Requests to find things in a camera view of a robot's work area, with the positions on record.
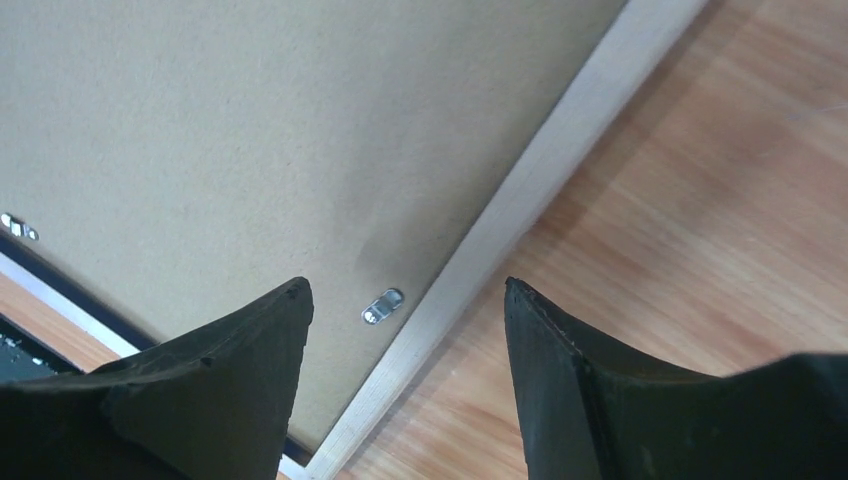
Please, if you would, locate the wooden picture frame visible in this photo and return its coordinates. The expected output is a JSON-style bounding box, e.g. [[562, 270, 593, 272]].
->
[[0, 0, 710, 480]]

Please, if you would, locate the brown cardboard backing board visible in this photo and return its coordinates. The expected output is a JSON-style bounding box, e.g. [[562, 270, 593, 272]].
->
[[0, 0, 631, 452]]

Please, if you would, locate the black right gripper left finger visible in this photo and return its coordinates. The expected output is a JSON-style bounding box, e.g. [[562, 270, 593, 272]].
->
[[1, 277, 314, 479]]

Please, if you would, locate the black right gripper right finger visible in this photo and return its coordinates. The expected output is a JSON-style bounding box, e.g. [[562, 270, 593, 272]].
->
[[504, 278, 847, 479]]

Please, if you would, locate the silver frame turn clip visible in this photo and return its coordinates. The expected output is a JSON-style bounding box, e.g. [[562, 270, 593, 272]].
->
[[361, 288, 405, 325]]

